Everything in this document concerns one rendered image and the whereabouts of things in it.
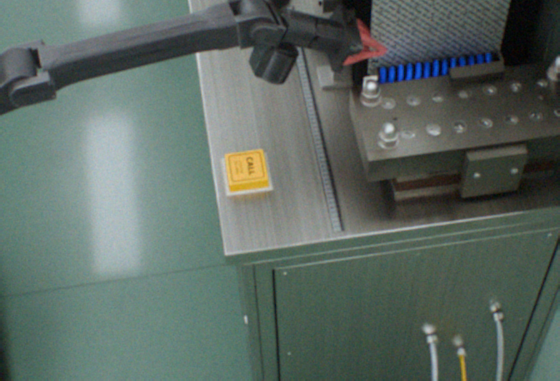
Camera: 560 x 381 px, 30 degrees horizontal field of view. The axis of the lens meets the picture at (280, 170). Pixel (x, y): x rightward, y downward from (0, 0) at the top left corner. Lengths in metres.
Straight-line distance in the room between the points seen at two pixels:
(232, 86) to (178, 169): 1.03
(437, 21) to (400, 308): 0.59
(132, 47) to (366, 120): 0.41
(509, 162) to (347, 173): 0.29
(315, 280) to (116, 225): 1.12
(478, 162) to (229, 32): 0.46
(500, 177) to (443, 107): 0.15
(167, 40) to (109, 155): 1.43
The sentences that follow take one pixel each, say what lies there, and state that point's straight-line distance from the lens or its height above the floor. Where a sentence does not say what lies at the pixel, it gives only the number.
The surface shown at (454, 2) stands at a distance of 1.77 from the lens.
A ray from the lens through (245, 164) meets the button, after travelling 1.85.
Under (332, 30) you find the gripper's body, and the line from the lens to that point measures 1.74.
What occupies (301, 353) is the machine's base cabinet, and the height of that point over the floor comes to 0.47.
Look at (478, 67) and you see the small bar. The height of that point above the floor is 1.05.
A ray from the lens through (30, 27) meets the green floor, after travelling 3.45.
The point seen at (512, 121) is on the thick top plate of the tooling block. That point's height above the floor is 1.02.
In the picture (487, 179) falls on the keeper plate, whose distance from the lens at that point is 1.81.
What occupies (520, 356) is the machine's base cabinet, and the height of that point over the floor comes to 0.30.
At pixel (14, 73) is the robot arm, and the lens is 1.65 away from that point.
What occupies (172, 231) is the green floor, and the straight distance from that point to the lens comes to 2.89.
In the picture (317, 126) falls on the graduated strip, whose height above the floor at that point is 0.90.
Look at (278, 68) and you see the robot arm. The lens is 1.74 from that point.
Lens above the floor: 2.42
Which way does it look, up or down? 54 degrees down
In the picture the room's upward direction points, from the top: 2 degrees counter-clockwise
